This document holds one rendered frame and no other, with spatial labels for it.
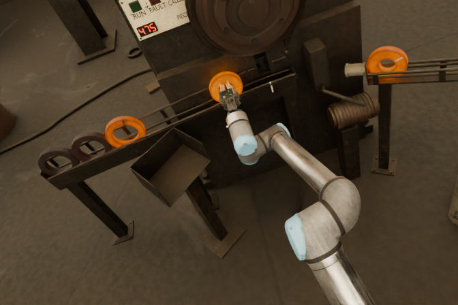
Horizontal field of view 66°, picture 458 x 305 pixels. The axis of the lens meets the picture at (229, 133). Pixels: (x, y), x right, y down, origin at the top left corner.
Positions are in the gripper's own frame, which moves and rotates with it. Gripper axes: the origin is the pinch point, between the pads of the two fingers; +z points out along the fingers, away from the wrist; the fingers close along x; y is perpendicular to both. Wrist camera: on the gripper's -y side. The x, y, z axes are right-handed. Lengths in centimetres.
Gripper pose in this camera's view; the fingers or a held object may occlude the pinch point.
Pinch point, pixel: (224, 84)
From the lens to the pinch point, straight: 164.1
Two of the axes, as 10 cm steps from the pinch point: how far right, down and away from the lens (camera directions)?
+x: -9.4, 3.4, 0.6
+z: -2.6, -8.1, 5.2
